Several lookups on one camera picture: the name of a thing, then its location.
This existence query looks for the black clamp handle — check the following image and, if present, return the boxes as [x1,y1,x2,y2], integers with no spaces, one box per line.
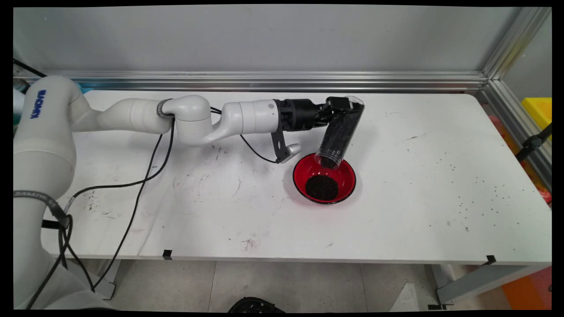
[516,123,552,162]

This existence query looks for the yellow box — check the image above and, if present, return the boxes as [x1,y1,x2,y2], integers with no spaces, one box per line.
[522,97,552,130]

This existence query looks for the black cable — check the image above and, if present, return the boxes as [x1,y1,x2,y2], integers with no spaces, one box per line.
[57,118,176,218]
[26,106,282,309]

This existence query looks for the aluminium frame post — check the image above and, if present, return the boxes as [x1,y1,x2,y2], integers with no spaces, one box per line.
[482,7,551,82]

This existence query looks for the orange floor bin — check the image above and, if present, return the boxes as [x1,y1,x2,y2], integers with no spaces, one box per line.
[502,266,552,309]

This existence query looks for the black round floor object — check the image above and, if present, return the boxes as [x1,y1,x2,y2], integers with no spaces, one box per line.
[227,297,286,314]

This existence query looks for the grey printed strap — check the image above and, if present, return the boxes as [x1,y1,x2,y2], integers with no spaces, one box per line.
[13,190,71,229]

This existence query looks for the red bowl black rim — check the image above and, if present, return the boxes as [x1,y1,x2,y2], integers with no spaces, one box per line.
[293,152,357,205]

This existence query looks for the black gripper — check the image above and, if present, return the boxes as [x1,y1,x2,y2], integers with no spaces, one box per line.
[274,97,351,132]

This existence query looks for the black seed pile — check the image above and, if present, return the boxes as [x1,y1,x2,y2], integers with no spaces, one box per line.
[305,175,340,202]

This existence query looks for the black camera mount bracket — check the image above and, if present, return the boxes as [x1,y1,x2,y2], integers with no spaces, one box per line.
[271,119,291,163]

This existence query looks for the short aluminium frame rail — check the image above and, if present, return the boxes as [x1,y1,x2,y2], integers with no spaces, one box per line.
[478,79,552,192]

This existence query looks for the long aluminium frame rail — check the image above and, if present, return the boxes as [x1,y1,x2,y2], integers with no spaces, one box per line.
[13,70,487,93]

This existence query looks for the clear plastic jar black seeds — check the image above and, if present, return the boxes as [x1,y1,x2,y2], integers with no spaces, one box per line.
[314,96,365,170]

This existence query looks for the grey table leg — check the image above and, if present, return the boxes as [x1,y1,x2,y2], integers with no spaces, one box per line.
[434,263,551,305]
[66,259,122,300]

